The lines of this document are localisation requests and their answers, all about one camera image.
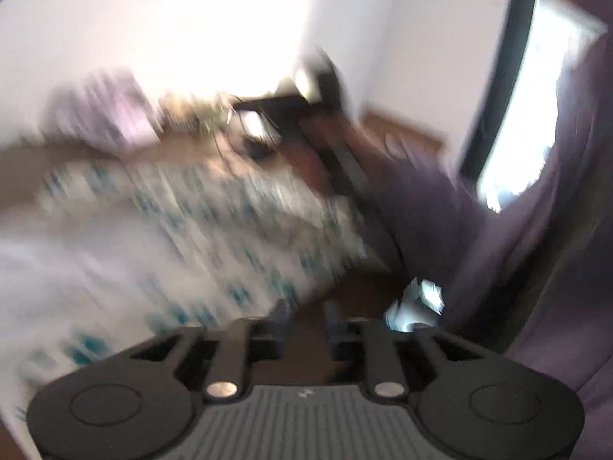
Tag pink floral ruffled garment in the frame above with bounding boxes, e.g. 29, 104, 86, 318
45, 69, 161, 151

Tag dark-framed window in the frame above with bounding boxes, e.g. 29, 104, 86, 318
460, 0, 609, 214

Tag purple curtain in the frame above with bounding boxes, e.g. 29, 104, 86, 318
441, 24, 613, 460

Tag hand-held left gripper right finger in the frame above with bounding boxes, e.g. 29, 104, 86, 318
323, 299, 484, 401

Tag white teal-flowered garment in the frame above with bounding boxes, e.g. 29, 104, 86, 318
0, 158, 369, 442

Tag person's right forearm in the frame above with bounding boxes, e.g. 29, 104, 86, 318
374, 153, 484, 327

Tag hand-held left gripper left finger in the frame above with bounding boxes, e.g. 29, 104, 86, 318
129, 299, 294, 401

